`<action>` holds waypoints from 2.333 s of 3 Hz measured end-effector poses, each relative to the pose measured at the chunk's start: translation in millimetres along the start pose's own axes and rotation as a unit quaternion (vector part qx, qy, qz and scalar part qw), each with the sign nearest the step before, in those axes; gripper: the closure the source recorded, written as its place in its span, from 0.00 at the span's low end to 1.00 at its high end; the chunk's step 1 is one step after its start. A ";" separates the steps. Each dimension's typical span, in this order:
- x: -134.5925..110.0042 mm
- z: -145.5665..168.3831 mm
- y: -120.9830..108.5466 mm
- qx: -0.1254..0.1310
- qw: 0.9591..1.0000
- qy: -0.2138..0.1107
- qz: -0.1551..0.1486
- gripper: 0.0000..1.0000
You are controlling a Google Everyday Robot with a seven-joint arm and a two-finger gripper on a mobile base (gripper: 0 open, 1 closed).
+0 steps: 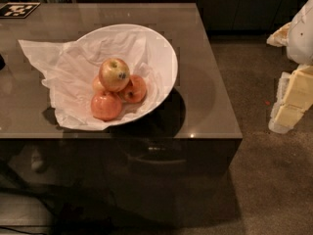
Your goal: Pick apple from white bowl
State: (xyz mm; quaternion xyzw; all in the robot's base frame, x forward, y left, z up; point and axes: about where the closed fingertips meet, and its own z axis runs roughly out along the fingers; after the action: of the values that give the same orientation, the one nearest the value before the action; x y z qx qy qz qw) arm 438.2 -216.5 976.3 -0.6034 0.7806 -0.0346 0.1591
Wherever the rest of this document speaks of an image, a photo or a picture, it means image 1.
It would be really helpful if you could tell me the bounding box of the front red apple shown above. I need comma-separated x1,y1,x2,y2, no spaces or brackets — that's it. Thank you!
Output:
91,92,122,121

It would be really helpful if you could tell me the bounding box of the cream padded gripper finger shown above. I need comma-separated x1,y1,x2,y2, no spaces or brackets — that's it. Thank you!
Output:
268,65,313,134
266,23,291,47

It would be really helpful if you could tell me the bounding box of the white bowl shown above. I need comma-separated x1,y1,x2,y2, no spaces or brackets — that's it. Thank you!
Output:
77,24,178,130

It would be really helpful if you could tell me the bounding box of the top yellow-red apple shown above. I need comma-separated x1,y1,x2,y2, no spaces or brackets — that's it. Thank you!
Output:
99,58,130,92

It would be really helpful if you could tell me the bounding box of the dark object at left edge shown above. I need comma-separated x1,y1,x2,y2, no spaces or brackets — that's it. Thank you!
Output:
0,54,6,70

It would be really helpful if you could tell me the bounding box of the black white fiducial marker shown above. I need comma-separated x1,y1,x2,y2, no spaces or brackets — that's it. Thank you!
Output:
0,2,40,19

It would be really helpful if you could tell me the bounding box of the right red apple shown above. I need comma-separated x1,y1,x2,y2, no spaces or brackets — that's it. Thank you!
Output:
119,74,147,104

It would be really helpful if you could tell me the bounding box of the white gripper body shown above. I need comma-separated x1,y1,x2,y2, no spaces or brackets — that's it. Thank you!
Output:
287,0,313,65

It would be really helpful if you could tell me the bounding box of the white crumpled paper sheet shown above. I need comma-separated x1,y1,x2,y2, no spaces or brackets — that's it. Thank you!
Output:
20,27,164,130

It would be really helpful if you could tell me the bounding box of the hidden back red apple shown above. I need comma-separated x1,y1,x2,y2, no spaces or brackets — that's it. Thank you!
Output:
92,76,105,92

